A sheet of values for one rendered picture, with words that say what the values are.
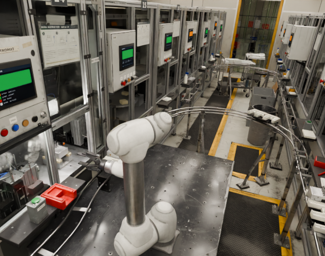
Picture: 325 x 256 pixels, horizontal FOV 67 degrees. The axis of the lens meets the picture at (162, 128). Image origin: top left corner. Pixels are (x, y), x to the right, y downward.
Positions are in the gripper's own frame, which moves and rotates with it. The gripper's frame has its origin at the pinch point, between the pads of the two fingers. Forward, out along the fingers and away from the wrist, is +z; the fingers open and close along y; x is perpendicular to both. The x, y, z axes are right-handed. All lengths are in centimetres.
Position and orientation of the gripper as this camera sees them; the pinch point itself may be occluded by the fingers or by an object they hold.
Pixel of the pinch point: (82, 158)
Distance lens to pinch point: 183.0
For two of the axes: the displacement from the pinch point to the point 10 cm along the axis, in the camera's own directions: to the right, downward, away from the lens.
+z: -9.4, -1.9, 3.0
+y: 0.5, -9.0, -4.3
